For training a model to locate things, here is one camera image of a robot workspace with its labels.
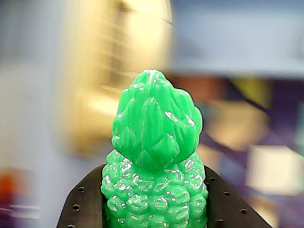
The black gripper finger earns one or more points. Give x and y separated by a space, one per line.
228 206
83 204

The green toy pineapple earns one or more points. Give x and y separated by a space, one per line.
154 154

